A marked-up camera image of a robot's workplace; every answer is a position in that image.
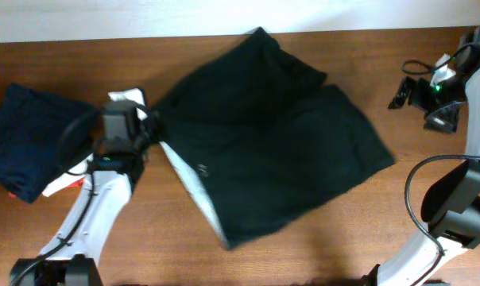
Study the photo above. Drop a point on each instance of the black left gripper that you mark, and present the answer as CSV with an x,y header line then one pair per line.
x,y
156,126

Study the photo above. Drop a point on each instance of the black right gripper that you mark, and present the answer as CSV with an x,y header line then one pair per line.
x,y
447,120

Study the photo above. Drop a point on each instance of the dark green shorts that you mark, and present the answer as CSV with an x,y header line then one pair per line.
x,y
258,139

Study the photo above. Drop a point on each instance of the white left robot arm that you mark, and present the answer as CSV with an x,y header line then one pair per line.
x,y
72,256

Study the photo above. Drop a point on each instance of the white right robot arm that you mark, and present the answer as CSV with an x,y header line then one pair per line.
x,y
450,214

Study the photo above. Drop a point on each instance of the folded red garment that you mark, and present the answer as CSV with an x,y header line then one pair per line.
x,y
77,183

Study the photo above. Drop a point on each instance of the folded navy blue garment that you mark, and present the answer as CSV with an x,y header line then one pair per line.
x,y
41,136

